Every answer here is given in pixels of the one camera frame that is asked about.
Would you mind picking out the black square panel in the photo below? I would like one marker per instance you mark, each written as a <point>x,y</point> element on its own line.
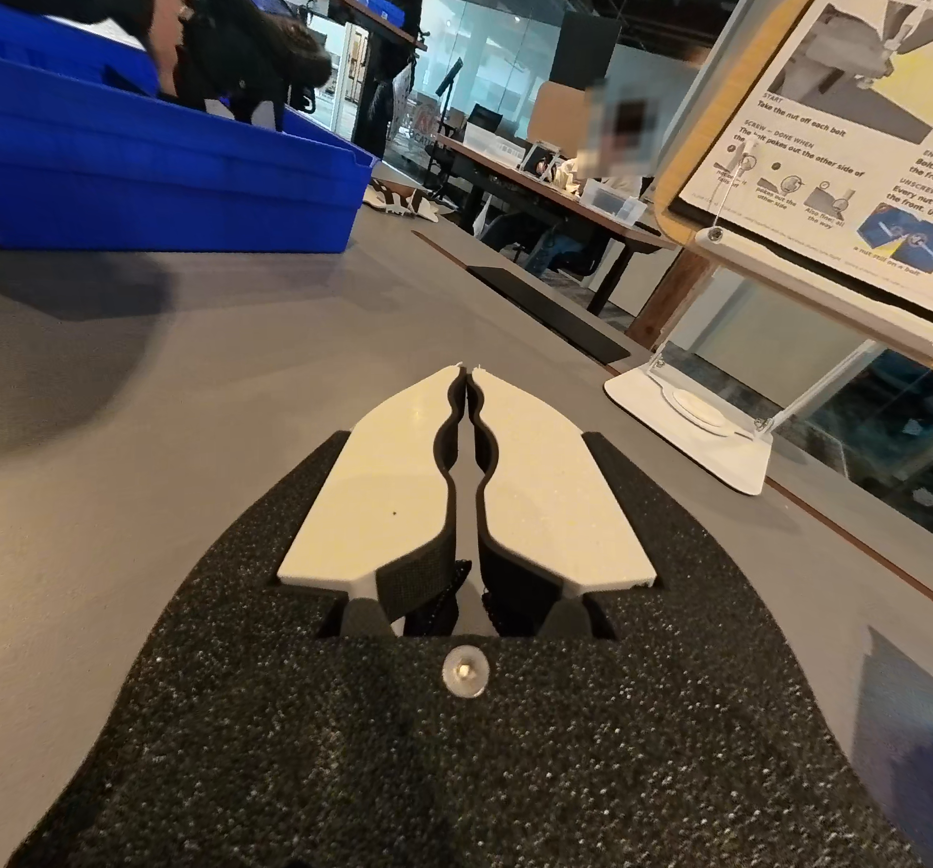
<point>583,52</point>

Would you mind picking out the small blue storage bin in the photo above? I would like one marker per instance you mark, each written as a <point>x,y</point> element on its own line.
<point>386,7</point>

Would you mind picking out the person's left hand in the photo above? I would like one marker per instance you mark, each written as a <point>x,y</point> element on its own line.
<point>171,30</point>

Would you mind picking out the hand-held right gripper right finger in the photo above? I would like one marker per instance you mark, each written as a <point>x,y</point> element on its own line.
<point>561,504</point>

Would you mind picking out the brown wooden post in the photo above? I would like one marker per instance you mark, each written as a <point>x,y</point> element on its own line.
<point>670,300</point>

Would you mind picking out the wooden office desk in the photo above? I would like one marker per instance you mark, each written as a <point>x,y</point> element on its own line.
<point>510,172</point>

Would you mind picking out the black and white patterned object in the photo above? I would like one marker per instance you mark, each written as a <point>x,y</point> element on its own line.
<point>408,205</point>

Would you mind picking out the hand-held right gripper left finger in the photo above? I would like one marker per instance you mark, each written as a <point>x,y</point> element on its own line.
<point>364,504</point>

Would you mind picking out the tan wooden board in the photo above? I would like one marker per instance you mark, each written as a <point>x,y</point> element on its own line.
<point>700,103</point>

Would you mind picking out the blue plastic bin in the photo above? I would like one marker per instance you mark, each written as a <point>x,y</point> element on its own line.
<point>182,176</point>

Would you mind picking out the printed instruction sheet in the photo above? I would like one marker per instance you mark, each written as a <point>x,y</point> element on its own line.
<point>838,154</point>

